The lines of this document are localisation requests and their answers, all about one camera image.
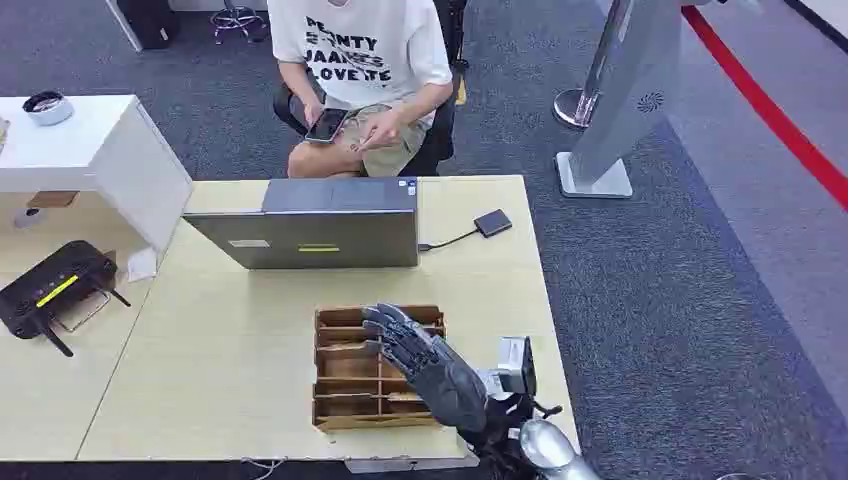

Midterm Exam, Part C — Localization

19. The person's right hand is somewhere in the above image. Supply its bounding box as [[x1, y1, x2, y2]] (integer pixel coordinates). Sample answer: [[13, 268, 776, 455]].
[[301, 99, 333, 130]]

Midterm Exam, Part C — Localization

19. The wooden card box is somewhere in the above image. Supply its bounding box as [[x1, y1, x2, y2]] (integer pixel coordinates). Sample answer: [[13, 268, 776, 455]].
[[311, 304, 446, 433]]

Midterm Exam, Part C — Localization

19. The white round bowl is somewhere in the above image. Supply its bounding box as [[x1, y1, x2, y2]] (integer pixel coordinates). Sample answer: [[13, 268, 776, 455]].
[[22, 90, 75, 127]]

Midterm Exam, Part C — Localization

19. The white panel leg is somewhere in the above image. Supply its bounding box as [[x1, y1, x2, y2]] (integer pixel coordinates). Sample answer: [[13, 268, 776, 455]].
[[104, 0, 144, 53]]

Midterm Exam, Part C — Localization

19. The black router with antennas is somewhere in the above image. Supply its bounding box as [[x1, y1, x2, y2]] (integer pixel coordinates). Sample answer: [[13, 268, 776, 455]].
[[0, 239, 132, 359]]

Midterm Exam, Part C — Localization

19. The white cable at table edge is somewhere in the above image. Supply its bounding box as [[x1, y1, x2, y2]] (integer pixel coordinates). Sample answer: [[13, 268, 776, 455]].
[[239, 457, 289, 480]]

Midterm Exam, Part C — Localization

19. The person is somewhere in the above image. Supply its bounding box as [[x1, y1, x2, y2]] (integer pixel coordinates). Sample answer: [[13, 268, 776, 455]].
[[266, 0, 458, 180]]

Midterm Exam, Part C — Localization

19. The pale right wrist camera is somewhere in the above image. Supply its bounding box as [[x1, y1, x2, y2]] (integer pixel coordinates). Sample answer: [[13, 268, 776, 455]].
[[493, 336, 539, 397]]

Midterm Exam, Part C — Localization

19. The brown flat block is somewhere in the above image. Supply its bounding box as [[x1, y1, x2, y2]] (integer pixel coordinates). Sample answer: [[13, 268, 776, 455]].
[[26, 191, 81, 209]]

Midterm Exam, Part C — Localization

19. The black box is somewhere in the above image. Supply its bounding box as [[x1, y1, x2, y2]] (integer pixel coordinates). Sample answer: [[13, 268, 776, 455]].
[[115, 0, 181, 51]]

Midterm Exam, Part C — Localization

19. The white paper slip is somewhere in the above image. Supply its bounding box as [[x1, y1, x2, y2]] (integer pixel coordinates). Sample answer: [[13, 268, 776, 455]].
[[127, 247, 159, 282]]

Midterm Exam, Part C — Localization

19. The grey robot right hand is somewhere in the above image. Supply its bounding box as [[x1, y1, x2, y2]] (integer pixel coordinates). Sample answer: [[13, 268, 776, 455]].
[[360, 302, 492, 435]]

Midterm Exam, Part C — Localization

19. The metal wire stand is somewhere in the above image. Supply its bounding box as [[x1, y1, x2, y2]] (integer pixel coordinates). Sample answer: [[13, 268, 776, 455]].
[[52, 291, 113, 334]]

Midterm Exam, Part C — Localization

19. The white cabinet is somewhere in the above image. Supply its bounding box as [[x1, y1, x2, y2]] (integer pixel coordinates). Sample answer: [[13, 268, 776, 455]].
[[0, 94, 194, 256]]

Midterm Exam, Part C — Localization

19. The person's left hand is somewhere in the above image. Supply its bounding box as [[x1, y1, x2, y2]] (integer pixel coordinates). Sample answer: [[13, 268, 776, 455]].
[[354, 109, 405, 152]]

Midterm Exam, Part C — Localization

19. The black smartphone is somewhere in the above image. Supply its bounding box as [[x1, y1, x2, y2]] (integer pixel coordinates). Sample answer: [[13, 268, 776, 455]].
[[303, 107, 350, 145]]

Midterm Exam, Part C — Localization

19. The chrome stanchion post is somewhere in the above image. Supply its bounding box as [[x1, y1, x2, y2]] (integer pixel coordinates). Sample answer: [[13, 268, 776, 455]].
[[553, 0, 631, 129]]

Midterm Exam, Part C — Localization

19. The grey table edge bracket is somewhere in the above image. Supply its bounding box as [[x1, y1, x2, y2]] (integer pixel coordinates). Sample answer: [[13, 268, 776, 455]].
[[344, 453, 480, 474]]

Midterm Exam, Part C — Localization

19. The small dark external drive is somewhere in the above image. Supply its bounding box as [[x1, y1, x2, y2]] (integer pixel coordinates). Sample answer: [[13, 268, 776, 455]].
[[472, 209, 514, 239]]

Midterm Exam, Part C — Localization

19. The grey laptop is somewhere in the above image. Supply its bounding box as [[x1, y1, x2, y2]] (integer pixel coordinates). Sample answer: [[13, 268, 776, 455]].
[[182, 176, 421, 271]]

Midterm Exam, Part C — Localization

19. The chrome stool base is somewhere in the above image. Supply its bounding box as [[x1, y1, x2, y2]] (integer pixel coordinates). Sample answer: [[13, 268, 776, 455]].
[[210, 0, 268, 45]]

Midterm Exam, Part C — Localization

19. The black drive cable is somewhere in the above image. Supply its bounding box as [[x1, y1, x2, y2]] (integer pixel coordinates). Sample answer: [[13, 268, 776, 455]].
[[418, 229, 480, 254]]

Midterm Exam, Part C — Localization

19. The grey sign stand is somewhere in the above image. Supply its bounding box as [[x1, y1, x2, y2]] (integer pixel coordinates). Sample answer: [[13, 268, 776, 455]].
[[555, 0, 687, 200]]

